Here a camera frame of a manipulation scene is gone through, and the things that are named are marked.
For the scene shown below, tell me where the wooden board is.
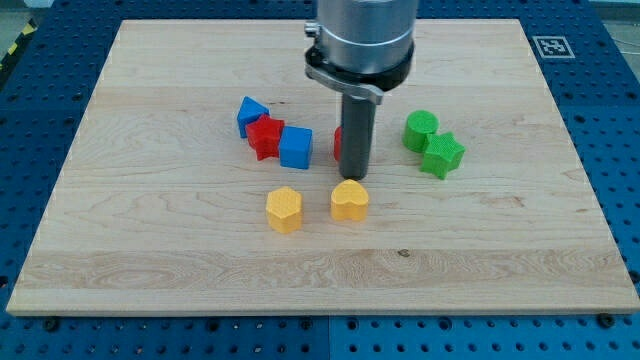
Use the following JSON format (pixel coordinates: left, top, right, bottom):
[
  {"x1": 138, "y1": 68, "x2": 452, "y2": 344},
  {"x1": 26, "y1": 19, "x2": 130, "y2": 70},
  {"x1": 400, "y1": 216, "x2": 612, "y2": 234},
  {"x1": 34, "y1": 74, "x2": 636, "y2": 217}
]
[{"x1": 7, "y1": 19, "x2": 639, "y2": 317}]

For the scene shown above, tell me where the yellow hexagon block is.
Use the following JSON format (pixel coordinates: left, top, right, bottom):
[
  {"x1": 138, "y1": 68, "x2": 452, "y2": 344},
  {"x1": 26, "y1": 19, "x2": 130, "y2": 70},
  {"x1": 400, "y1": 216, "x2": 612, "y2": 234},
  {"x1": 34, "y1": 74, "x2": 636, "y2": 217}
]
[{"x1": 265, "y1": 186, "x2": 303, "y2": 234}]

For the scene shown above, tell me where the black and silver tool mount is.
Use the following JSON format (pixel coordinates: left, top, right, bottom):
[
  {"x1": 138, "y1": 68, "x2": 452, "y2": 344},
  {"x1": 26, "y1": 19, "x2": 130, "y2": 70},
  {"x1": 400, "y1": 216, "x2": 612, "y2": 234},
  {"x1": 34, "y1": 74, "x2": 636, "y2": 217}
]
[{"x1": 304, "y1": 22, "x2": 415, "y2": 105}]

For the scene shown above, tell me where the yellow heart block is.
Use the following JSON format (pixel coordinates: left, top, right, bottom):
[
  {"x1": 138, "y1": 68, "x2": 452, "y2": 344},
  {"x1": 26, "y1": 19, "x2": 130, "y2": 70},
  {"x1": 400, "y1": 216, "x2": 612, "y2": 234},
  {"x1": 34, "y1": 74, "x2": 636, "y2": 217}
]
[{"x1": 330, "y1": 179, "x2": 369, "y2": 221}]

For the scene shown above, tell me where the red star block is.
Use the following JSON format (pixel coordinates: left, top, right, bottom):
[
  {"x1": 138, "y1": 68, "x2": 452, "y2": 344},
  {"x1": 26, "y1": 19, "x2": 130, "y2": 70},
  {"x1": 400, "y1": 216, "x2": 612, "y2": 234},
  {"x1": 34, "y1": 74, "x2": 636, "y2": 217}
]
[{"x1": 245, "y1": 114, "x2": 285, "y2": 161}]

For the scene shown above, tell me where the white fiducial marker tag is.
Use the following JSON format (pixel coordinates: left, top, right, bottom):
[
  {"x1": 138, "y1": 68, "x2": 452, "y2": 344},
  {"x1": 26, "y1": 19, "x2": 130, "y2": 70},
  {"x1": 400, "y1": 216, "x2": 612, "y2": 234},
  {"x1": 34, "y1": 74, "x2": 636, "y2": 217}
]
[{"x1": 532, "y1": 35, "x2": 575, "y2": 59}]

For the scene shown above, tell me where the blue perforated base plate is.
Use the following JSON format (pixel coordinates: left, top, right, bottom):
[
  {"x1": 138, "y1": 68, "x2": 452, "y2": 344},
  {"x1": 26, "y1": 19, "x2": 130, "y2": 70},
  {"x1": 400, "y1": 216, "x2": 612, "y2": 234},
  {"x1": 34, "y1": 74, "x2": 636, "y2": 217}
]
[{"x1": 1, "y1": 0, "x2": 639, "y2": 359}]

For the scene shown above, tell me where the green cylinder block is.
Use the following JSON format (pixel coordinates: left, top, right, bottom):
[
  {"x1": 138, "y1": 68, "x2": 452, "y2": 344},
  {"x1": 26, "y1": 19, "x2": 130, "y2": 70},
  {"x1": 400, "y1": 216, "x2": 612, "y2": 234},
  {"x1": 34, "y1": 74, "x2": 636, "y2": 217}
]
[{"x1": 402, "y1": 110, "x2": 439, "y2": 152}]

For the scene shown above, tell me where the red circle block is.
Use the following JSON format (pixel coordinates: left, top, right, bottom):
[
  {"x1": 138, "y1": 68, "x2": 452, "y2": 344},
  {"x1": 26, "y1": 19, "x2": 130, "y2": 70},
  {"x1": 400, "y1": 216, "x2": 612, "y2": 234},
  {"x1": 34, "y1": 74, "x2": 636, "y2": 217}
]
[{"x1": 333, "y1": 126, "x2": 342, "y2": 162}]

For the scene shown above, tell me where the green star block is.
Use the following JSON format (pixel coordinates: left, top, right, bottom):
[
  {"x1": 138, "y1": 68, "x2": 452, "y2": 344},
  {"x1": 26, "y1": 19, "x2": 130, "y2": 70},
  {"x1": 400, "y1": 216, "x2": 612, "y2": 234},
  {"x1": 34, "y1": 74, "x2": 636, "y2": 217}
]
[{"x1": 420, "y1": 132, "x2": 466, "y2": 180}]

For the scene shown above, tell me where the blue triangle block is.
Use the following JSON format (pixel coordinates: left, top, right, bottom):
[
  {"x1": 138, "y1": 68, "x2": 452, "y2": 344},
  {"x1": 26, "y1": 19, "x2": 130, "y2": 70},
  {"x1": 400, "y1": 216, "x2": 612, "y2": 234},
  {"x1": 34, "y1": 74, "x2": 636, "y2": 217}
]
[{"x1": 236, "y1": 96, "x2": 270, "y2": 138}]

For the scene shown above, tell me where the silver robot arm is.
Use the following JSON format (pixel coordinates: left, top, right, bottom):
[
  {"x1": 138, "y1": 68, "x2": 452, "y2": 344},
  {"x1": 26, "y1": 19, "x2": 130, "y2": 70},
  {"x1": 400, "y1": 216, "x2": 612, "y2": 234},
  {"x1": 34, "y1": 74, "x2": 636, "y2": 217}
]
[{"x1": 304, "y1": 0, "x2": 419, "y2": 180}]

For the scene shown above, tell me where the blue cube block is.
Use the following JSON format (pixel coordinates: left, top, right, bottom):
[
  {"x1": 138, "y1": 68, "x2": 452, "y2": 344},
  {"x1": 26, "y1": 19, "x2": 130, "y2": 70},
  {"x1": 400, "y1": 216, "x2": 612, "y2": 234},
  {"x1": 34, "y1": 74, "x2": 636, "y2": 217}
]
[{"x1": 279, "y1": 126, "x2": 313, "y2": 169}]

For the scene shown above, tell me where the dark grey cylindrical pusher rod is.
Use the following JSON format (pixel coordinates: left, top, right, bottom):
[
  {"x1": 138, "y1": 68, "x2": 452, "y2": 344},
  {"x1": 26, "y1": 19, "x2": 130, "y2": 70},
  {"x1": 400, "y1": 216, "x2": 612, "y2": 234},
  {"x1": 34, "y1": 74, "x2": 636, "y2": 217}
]
[{"x1": 339, "y1": 94, "x2": 376, "y2": 180}]

